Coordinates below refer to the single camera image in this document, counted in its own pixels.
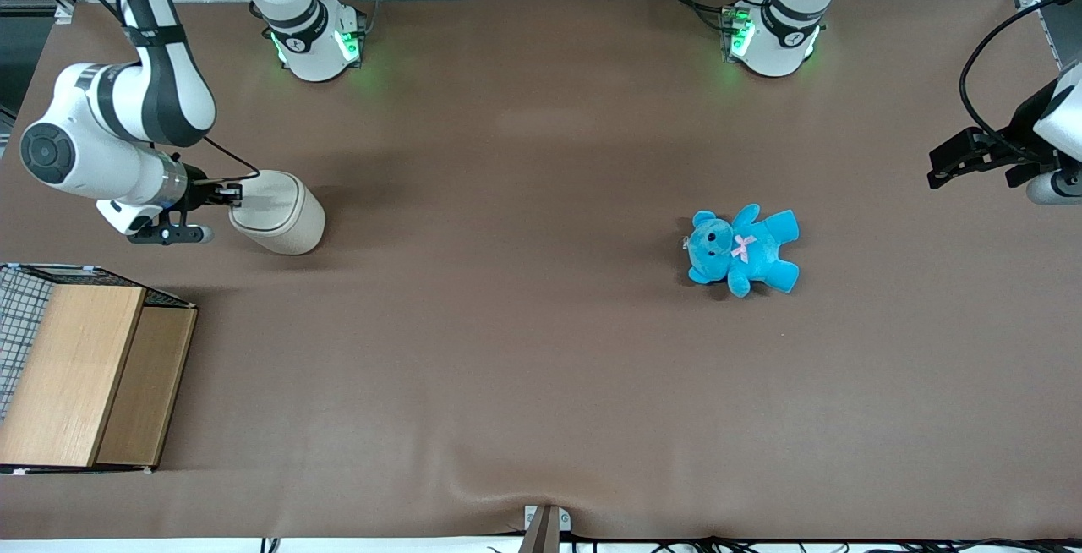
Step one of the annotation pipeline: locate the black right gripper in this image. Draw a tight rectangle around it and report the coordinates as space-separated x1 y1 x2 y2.
179 166 243 214

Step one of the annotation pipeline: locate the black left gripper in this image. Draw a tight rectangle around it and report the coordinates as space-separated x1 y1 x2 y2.
928 79 1057 190

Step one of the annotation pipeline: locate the cream lidded trash can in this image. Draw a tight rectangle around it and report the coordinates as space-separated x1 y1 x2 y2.
228 170 326 256

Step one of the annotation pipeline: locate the blue teddy bear plush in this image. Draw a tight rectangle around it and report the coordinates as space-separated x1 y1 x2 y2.
683 204 801 298

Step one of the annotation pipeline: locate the wooden shelf box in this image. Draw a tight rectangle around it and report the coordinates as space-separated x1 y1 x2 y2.
0 264 199 475

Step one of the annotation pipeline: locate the brown table cloth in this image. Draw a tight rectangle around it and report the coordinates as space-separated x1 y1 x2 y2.
0 0 1082 541

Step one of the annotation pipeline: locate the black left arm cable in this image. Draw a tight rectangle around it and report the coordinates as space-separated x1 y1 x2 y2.
959 0 1082 161

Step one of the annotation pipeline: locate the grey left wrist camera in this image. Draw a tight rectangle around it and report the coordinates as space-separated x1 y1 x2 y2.
1006 162 1082 205

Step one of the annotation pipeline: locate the black wire grid panel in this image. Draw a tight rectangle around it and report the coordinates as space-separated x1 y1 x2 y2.
0 266 56 419

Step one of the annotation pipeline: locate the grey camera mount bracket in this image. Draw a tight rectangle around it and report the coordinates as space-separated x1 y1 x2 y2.
520 504 573 553

